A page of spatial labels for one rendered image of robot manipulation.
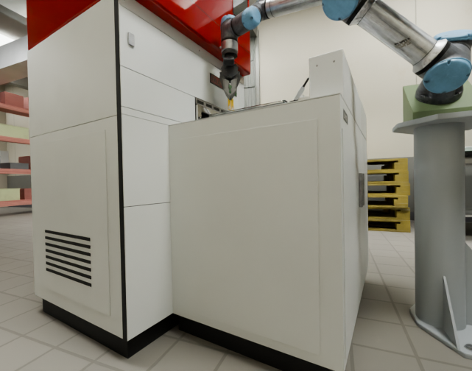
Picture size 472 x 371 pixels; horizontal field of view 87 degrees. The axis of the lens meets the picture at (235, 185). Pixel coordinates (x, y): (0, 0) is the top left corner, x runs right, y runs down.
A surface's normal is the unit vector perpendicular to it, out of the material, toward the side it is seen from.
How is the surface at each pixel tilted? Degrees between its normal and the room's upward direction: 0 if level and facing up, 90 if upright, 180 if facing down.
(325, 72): 90
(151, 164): 90
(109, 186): 90
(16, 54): 90
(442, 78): 139
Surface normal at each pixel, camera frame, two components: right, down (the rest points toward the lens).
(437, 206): -0.65, 0.03
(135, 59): 0.85, -0.01
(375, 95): -0.38, 0.02
